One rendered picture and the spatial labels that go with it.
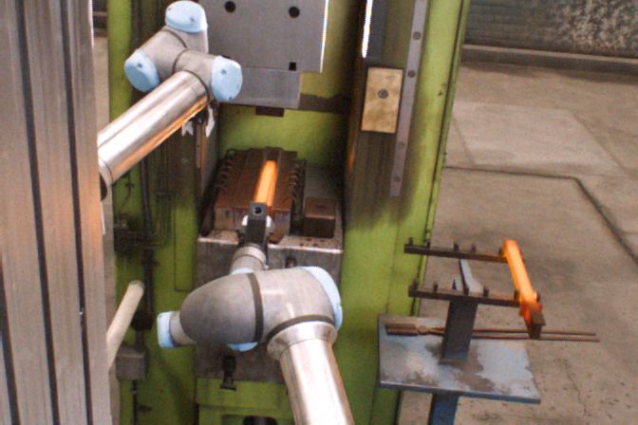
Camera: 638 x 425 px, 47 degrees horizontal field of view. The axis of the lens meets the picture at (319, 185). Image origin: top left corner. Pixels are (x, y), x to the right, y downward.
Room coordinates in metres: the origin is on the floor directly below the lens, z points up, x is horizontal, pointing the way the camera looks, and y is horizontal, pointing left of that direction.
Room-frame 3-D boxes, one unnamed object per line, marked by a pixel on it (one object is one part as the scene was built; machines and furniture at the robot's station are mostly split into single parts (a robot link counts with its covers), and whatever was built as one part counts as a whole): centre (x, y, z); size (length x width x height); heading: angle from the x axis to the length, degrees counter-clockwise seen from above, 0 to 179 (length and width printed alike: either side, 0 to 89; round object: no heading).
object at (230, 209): (1.91, 0.17, 0.96); 0.42 x 0.20 x 0.09; 1
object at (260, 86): (1.91, 0.17, 1.32); 0.42 x 0.20 x 0.10; 1
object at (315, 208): (1.77, -0.01, 0.95); 0.12 x 0.08 x 0.06; 1
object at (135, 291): (1.61, 0.51, 0.62); 0.44 x 0.05 x 0.05; 1
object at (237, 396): (1.93, 0.12, 0.23); 0.55 x 0.37 x 0.47; 1
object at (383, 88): (1.84, -0.14, 1.27); 0.09 x 0.02 x 0.17; 91
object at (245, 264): (1.32, 0.14, 1.00); 0.11 x 0.08 x 0.09; 1
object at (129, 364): (1.82, 0.53, 0.36); 0.09 x 0.07 x 0.12; 91
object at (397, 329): (1.68, -0.52, 0.68); 0.60 x 0.04 x 0.01; 95
